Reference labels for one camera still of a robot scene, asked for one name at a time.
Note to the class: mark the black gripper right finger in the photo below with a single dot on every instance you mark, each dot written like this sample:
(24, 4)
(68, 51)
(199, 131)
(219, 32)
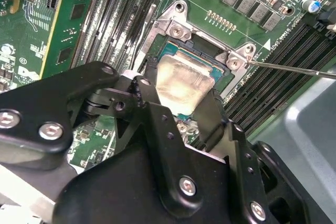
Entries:
(249, 187)

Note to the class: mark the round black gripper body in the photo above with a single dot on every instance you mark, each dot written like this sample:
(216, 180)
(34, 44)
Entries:
(118, 187)

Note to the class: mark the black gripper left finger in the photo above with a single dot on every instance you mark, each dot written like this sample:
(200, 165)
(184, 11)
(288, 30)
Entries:
(39, 108)

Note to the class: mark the silver top CPU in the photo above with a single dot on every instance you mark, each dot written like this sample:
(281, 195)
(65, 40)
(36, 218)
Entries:
(181, 82)

